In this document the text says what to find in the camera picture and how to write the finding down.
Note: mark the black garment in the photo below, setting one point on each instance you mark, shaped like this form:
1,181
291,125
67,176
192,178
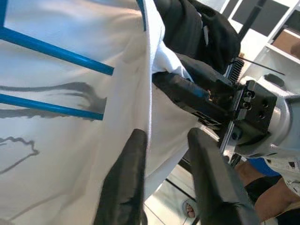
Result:
187,28

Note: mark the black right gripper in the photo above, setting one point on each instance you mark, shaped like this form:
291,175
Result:
255,110

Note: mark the white shelf unit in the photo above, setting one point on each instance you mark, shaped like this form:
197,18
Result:
281,14

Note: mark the blue plastic hanger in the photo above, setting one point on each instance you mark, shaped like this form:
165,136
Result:
58,50

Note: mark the black metal clothes rack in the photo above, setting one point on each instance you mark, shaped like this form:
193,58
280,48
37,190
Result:
249,19

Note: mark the white garment grey print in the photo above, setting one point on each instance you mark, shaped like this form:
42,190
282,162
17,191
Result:
70,152

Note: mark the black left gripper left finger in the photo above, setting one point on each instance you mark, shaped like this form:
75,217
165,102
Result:
124,182

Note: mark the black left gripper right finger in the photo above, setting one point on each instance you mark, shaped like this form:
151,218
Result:
215,187

